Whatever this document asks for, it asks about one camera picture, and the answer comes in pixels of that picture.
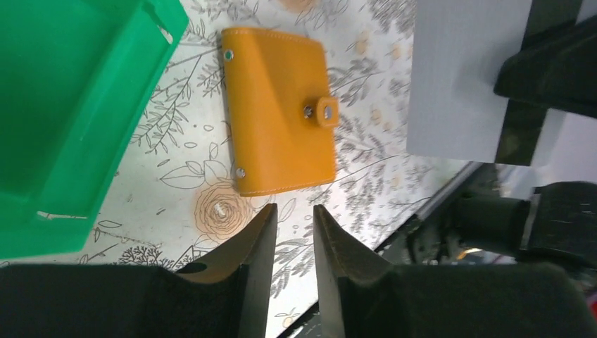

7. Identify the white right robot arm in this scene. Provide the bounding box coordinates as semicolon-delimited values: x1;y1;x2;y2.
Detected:
406;1;596;281

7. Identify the green plastic bin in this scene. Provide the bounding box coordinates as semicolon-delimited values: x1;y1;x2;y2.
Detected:
1;1;188;260

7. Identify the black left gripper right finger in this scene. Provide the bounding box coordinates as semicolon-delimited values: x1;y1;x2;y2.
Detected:
313;205;391;337

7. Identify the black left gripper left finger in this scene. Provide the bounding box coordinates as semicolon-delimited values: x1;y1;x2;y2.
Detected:
176;204;278;337

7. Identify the orange leather card holder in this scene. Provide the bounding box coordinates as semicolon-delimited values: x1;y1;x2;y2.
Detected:
221;27;340;196

